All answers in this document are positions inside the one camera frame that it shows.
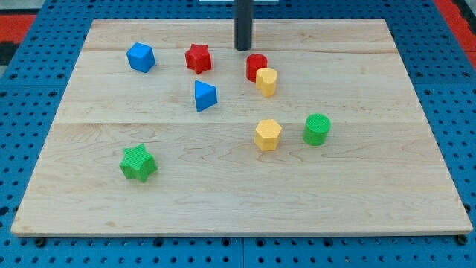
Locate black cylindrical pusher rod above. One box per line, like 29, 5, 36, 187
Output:
234, 0, 254, 51

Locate red star block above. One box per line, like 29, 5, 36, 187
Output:
184, 44, 212, 74

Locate blue triangle block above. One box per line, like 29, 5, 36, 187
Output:
194, 80, 218, 112

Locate green star block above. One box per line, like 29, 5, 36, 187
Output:
119, 144, 158, 182

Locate red cylinder block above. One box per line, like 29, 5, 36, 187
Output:
245, 54, 268, 82

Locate yellow heart block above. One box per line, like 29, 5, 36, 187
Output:
255, 68, 277, 98

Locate blue cube block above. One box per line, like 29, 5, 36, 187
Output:
126, 42, 155, 73

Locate yellow hexagon block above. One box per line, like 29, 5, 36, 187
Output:
254, 119, 282, 151

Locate light wooden board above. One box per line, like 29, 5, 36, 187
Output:
11, 19, 473, 237

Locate green cylinder block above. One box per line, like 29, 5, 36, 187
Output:
303, 113, 332, 146

